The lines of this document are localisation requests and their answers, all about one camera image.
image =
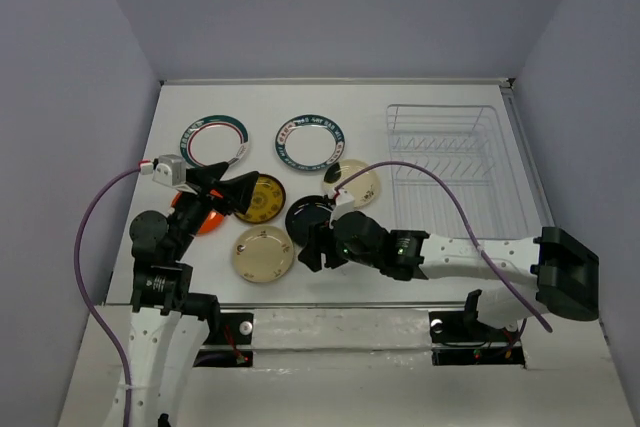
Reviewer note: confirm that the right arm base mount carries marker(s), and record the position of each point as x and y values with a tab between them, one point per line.
459	343

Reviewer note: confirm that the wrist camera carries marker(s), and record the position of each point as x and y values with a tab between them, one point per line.
344	203
170	171

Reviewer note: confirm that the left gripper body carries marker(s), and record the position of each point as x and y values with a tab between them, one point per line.
212	201

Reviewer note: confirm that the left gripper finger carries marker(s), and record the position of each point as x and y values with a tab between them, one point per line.
234	195
205	178

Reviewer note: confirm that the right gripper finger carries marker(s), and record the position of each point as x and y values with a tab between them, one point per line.
311	257
320	233

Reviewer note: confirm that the cream plate with red dot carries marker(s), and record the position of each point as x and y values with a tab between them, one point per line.
263	254

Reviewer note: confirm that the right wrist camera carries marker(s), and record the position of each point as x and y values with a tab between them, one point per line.
344	203

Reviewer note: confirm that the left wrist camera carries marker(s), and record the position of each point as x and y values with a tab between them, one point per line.
170	171

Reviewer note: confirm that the green rimmed plate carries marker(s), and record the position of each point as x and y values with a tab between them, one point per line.
213	139
309	143

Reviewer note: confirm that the cream plate with black patch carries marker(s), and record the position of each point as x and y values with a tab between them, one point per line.
365	188

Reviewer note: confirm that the orange plate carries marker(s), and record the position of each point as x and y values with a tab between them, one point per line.
212	222

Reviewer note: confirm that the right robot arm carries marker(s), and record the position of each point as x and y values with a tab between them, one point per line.
552	272

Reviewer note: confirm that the yellow brown patterned plate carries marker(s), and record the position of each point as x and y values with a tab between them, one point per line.
268	200

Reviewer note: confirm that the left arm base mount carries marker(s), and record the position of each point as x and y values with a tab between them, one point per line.
231	345

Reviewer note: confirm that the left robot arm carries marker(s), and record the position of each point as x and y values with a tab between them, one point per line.
168	322

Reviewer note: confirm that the white wire dish rack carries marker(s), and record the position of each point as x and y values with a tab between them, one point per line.
463	147

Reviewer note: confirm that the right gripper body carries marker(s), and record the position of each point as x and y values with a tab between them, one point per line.
362	258

